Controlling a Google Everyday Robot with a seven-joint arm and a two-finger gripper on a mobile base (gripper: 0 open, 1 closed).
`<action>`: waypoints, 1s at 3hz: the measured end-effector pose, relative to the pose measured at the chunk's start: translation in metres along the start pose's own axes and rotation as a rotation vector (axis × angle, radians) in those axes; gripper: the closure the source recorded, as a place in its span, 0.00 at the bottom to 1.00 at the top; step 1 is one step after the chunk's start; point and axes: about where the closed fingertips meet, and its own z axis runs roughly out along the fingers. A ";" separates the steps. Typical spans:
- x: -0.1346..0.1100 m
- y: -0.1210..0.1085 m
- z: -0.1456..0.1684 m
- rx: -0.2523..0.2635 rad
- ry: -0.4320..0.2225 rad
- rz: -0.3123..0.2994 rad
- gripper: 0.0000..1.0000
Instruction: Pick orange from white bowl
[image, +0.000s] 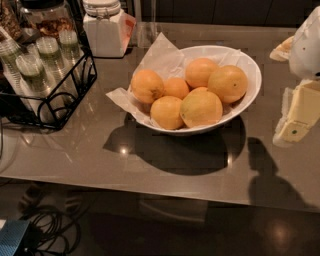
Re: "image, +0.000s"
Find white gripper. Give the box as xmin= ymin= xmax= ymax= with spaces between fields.
xmin=269 ymin=7 xmax=320 ymax=147

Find large front orange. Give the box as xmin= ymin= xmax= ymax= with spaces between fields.
xmin=180 ymin=90 xmax=223 ymax=128

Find white ceramic bowl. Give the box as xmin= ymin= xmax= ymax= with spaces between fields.
xmin=128 ymin=44 xmax=263 ymax=137

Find small middle orange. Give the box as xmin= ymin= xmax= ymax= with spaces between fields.
xmin=164 ymin=77 xmax=190 ymax=99

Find white paper liner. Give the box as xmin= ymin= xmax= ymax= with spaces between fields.
xmin=106 ymin=34 xmax=242 ymax=134

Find white canister with lid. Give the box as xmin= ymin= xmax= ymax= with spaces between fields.
xmin=83 ymin=0 xmax=136 ymax=58

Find plastic cup stack right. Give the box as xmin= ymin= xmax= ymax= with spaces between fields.
xmin=59 ymin=30 xmax=83 ymax=82

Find plastic cup stack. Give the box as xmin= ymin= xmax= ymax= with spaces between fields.
xmin=59 ymin=30 xmax=83 ymax=82
xmin=15 ymin=53 xmax=52 ymax=113
xmin=0 ymin=38 xmax=26 ymax=98
xmin=36 ymin=36 xmax=78 ymax=97

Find plastic cup stack middle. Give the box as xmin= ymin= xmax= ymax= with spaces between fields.
xmin=36 ymin=36 xmax=78 ymax=97

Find glass jar with snacks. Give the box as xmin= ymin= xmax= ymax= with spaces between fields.
xmin=19 ymin=0 xmax=76 ymax=39

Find plastic cup stack front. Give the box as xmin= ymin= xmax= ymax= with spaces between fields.
xmin=15 ymin=53 xmax=52 ymax=113

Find plastic cup stack left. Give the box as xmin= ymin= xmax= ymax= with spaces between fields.
xmin=0 ymin=38 xmax=26 ymax=98

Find blue box on floor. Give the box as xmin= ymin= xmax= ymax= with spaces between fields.
xmin=0 ymin=220 xmax=29 ymax=256

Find black wire rack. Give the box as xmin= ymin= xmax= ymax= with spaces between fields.
xmin=0 ymin=43 xmax=98 ymax=131

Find black cables on floor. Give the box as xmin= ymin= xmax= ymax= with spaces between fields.
xmin=16 ymin=203 xmax=84 ymax=256

